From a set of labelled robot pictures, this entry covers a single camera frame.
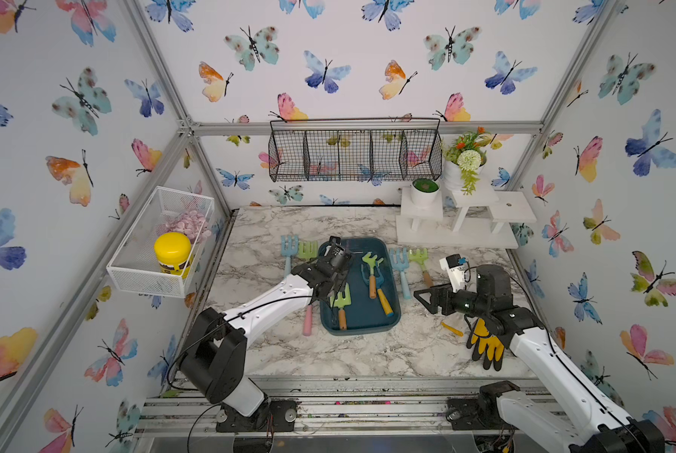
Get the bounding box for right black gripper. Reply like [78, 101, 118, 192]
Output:
[413, 281, 492, 323]

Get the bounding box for light blue fork rake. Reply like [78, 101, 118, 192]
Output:
[280, 235, 299, 279]

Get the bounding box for teal plastic storage box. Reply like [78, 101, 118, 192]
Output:
[319, 237, 401, 336]

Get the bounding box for green rake wooden handle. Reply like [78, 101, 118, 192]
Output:
[409, 248, 434, 288]
[362, 253, 384, 299]

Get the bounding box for purple fork pink handle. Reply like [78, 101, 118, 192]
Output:
[302, 304, 313, 337]

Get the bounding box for teal rake yellow handle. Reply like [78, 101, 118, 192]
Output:
[362, 264, 394, 317]

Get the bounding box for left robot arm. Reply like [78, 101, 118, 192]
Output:
[175, 236, 352, 417]

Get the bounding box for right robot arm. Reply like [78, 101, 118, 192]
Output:
[414, 255, 665, 452]

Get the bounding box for yellow glove cuff strip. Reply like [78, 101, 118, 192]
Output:
[441, 322, 464, 337]

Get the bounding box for yellow black work glove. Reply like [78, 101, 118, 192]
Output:
[464, 317, 505, 372]

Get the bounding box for white tiered plant stand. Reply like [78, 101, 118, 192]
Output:
[396, 183, 537, 249]

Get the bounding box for small white pot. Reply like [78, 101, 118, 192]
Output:
[411, 179, 440, 209]

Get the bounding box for pink flower bunch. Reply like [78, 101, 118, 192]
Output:
[160, 210, 213, 243]

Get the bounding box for white pot with flowers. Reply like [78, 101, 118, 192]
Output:
[442, 126, 492, 196]

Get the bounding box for yellow lidded jar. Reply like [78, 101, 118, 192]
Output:
[154, 232, 192, 279]

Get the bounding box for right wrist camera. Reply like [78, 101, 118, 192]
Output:
[440, 254, 471, 293]

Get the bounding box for black wire wall basket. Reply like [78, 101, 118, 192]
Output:
[268, 117, 443, 186]

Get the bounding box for white mesh wall basket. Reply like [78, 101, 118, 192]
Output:
[107, 187, 214, 297]

